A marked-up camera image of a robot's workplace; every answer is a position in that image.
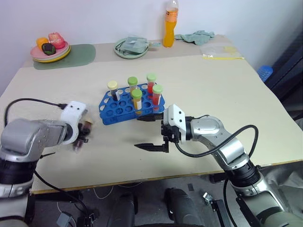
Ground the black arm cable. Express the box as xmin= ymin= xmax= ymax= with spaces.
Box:
xmin=4 ymin=98 xmax=68 ymax=126
xmin=174 ymin=124 xmax=259 ymax=158

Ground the light green plate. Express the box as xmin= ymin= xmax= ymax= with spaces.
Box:
xmin=114 ymin=37 xmax=150 ymax=59

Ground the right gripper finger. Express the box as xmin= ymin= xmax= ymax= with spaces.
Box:
xmin=134 ymin=141 xmax=169 ymax=154
xmin=136 ymin=113 xmax=165 ymax=122

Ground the dark test tube cream cap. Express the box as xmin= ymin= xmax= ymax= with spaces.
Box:
xmin=72 ymin=119 xmax=94 ymax=152

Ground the grey green face mask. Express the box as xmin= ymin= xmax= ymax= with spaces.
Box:
xmin=115 ymin=36 xmax=162 ymax=54

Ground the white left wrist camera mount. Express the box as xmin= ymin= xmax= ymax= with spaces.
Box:
xmin=60 ymin=101 xmax=89 ymax=145

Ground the yellow plate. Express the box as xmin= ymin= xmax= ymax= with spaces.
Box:
xmin=32 ymin=46 xmax=71 ymax=63

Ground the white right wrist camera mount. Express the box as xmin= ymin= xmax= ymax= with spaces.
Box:
xmin=162 ymin=104 xmax=186 ymax=143

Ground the blue test tube rack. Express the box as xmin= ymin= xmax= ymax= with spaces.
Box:
xmin=98 ymin=83 xmax=167 ymax=126

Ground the dark test tube yellow cap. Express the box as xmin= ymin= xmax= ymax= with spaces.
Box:
xmin=107 ymin=80 xmax=122 ymax=102

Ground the orange toy food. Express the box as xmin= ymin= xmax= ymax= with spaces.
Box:
xmin=36 ymin=37 xmax=49 ymax=49

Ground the blue ribbed water jug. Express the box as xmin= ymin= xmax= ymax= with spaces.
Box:
xmin=257 ymin=65 xmax=274 ymax=83

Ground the grey power adapter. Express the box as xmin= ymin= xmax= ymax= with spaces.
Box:
xmin=56 ymin=212 xmax=72 ymax=227

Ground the light green cloth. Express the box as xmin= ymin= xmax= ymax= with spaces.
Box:
xmin=174 ymin=30 xmax=216 ymax=46

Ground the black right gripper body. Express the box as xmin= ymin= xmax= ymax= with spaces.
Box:
xmin=160 ymin=120 xmax=182 ymax=144

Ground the orange test tube green cap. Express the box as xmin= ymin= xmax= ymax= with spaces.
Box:
xmin=131 ymin=89 xmax=143 ymax=112

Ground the grey fabric cover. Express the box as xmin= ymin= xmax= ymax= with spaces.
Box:
xmin=257 ymin=162 xmax=303 ymax=215

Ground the dark green placemat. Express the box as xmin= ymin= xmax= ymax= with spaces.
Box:
xmin=33 ymin=43 xmax=97 ymax=71

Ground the yellow test tube green cap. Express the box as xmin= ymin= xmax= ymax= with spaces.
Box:
xmin=127 ymin=76 xmax=139 ymax=96

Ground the white thin cable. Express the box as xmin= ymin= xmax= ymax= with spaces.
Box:
xmin=92 ymin=184 xmax=114 ymax=200

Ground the orange soda bottle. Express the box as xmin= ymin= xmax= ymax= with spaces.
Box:
xmin=162 ymin=0 xmax=179 ymax=48

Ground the dark blue black chair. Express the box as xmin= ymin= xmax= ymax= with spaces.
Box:
xmin=263 ymin=23 xmax=303 ymax=133

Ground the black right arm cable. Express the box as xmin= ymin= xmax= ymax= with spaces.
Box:
xmin=174 ymin=124 xmax=259 ymax=158

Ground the metal caster wheel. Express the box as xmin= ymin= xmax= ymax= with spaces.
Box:
xmin=202 ymin=192 xmax=214 ymax=204

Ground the clear zip plastic bag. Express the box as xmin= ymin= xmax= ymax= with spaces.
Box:
xmin=199 ymin=44 xmax=245 ymax=61

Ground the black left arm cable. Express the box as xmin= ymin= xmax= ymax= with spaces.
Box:
xmin=4 ymin=98 xmax=68 ymax=126

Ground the dark rounded shape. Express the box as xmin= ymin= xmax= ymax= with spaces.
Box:
xmin=164 ymin=187 xmax=205 ymax=227

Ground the pink red toy food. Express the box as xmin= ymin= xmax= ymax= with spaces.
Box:
xmin=47 ymin=31 xmax=66 ymax=50

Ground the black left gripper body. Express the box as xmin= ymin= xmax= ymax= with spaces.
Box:
xmin=77 ymin=122 xmax=88 ymax=143

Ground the black toy food green leaf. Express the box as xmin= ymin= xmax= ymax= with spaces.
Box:
xmin=41 ymin=43 xmax=57 ymax=56

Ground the pink plate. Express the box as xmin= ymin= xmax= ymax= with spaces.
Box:
xmin=30 ymin=42 xmax=71 ymax=60

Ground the black cable under table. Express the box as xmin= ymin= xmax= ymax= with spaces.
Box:
xmin=33 ymin=171 xmax=96 ymax=222

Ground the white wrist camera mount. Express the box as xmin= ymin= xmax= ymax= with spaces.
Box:
xmin=60 ymin=101 xmax=89 ymax=145
xmin=162 ymin=104 xmax=186 ymax=143

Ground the red test tube green cap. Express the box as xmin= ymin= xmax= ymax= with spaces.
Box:
xmin=146 ymin=73 xmax=157 ymax=100
xmin=151 ymin=85 xmax=163 ymax=112

